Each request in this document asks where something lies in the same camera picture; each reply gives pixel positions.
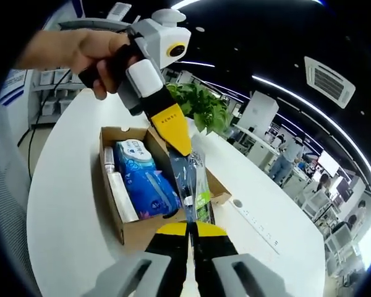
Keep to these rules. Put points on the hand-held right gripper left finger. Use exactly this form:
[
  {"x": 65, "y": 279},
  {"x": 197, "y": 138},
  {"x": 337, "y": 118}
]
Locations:
[{"x": 167, "y": 263}]

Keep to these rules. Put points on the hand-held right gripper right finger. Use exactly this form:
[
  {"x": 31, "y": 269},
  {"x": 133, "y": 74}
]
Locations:
[{"x": 213, "y": 263}]

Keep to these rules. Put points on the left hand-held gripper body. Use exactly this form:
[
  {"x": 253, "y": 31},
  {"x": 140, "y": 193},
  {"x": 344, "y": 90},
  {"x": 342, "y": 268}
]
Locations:
[{"x": 160, "y": 37}]

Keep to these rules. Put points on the brown cardboard shoe box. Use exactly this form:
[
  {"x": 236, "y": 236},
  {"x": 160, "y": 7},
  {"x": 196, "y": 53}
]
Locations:
[{"x": 136, "y": 230}]

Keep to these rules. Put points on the clear packet with green label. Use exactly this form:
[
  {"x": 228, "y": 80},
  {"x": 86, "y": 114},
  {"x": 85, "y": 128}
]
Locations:
[{"x": 185, "y": 179}]

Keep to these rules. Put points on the blue wet wipes pack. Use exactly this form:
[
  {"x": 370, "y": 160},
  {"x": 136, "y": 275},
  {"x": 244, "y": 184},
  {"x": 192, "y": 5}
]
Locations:
[{"x": 142, "y": 185}]

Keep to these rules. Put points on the white ventilated box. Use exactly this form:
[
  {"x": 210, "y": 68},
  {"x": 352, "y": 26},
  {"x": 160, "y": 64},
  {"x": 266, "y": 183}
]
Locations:
[{"x": 119, "y": 10}]

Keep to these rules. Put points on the person's left hand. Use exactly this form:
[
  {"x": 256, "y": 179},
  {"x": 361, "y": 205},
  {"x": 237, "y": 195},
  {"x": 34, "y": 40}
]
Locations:
[{"x": 96, "y": 52}]

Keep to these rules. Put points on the green potted plant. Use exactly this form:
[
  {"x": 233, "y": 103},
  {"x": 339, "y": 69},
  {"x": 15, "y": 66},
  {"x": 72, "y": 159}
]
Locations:
[{"x": 204, "y": 105}]

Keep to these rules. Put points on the ceiling light strip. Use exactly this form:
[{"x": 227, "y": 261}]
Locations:
[{"x": 185, "y": 3}]

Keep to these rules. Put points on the table socket strip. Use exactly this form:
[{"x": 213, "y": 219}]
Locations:
[{"x": 261, "y": 230}]

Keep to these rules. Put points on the white tube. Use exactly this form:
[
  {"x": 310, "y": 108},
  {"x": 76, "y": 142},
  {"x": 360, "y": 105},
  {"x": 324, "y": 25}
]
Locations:
[{"x": 122, "y": 198}]

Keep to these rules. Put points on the white office counter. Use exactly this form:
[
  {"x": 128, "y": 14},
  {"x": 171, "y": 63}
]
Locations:
[{"x": 253, "y": 142}]

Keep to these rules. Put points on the long curved ceiling light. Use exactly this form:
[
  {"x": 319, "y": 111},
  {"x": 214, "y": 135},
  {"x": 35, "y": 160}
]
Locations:
[{"x": 266, "y": 77}]

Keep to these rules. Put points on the storage shelf with bins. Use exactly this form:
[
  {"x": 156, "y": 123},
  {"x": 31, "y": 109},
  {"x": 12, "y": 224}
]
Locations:
[{"x": 54, "y": 92}]

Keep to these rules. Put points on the ceiling air conditioner vent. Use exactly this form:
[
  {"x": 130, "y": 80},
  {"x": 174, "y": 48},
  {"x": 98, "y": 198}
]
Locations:
[{"x": 329, "y": 82}]

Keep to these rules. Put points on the blue-edged wall notice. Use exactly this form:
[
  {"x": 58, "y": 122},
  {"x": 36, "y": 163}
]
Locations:
[{"x": 14, "y": 83}]

